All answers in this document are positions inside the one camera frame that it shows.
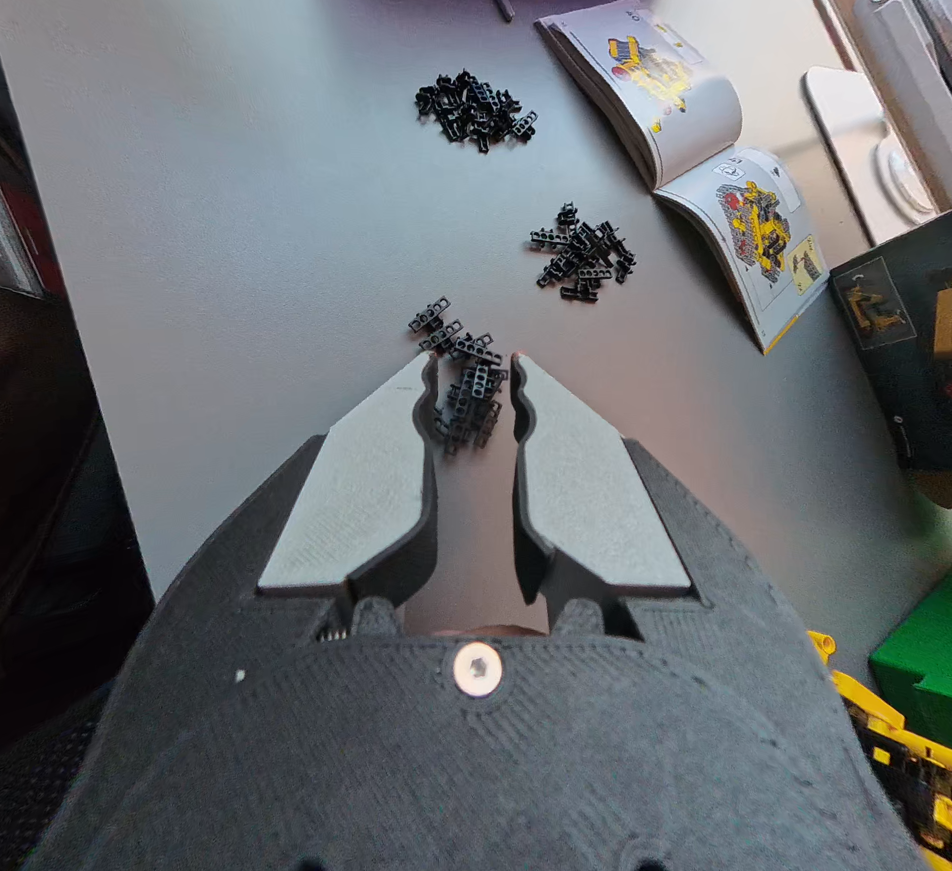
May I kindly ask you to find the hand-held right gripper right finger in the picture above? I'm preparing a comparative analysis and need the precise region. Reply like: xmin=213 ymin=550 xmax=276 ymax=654
xmin=510 ymin=353 xmax=693 ymax=606

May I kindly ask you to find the open instruction booklet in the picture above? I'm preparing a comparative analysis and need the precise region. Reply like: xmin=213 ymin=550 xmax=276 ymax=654
xmin=535 ymin=0 xmax=831 ymax=356

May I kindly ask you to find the green plastic bin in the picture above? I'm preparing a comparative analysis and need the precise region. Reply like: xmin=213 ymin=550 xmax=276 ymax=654
xmin=868 ymin=574 xmax=952 ymax=747

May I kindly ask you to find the pile of black track links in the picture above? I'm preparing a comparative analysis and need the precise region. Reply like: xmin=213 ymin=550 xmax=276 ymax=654
xmin=407 ymin=296 xmax=512 ymax=456
xmin=529 ymin=201 xmax=638 ymax=304
xmin=414 ymin=68 xmax=539 ymax=155

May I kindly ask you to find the black lego set box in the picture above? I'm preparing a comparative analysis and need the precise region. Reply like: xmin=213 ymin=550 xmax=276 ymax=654
xmin=830 ymin=212 xmax=952 ymax=509

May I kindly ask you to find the yellow lego vehicle model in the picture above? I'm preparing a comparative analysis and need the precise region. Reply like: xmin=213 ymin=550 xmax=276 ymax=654
xmin=807 ymin=630 xmax=952 ymax=868

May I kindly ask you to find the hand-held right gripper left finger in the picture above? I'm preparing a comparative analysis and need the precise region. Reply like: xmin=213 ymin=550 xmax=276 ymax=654
xmin=257 ymin=353 xmax=439 ymax=606

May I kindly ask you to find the white monitor stand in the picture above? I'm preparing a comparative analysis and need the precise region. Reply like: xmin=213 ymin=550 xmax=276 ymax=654
xmin=802 ymin=0 xmax=952 ymax=227

